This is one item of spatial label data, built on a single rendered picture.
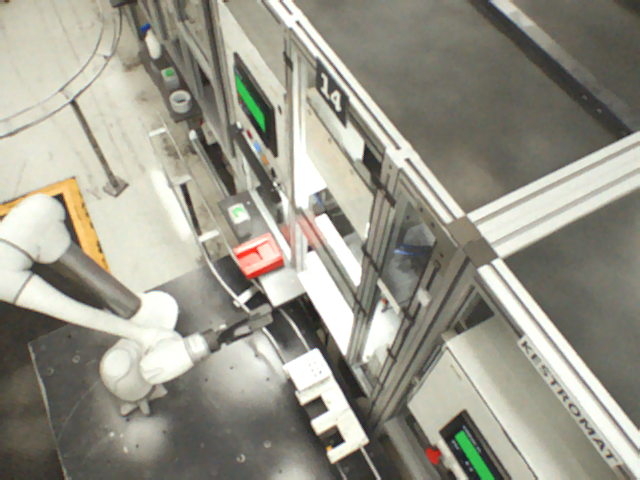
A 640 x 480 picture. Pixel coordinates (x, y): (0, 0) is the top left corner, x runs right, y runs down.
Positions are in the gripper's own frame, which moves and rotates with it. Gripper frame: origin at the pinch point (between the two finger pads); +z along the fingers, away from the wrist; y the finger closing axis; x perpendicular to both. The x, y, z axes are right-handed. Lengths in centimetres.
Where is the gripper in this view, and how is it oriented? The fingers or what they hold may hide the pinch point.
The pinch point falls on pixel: (263, 315)
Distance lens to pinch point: 175.2
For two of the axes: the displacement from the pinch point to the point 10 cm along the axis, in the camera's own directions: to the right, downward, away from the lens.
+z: 8.8, -4.0, 2.6
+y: 0.2, -5.1, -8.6
